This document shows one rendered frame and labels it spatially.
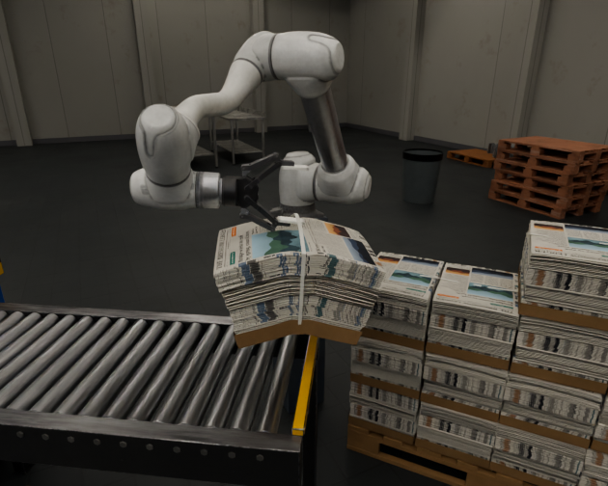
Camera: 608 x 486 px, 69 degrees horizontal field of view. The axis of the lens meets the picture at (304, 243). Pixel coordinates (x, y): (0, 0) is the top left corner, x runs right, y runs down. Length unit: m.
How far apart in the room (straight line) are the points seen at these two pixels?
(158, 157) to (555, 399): 1.48
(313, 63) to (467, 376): 1.21
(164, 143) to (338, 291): 0.53
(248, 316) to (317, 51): 0.76
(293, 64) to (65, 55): 11.16
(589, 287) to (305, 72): 1.08
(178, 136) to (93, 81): 11.44
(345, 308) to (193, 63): 11.77
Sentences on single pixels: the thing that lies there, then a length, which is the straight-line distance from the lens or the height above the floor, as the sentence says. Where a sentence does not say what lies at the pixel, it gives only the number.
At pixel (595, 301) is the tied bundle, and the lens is 1.63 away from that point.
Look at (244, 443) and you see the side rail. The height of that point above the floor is 0.80.
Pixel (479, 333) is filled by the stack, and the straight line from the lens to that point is 1.69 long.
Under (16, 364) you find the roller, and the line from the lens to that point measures 1.56.
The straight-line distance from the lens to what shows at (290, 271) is 1.05.
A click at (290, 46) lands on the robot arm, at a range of 1.37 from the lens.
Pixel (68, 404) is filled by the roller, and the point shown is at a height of 0.80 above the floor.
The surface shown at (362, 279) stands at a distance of 1.09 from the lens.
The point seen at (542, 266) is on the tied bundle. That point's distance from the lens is 1.57.
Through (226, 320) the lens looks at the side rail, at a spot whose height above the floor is 0.80.
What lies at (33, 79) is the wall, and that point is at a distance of 12.40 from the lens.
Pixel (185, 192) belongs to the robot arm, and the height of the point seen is 1.32.
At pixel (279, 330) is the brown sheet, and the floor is 0.98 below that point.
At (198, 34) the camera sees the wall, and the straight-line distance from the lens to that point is 12.74.
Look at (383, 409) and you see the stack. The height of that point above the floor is 0.27.
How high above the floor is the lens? 1.58
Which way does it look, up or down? 21 degrees down
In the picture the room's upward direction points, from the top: straight up
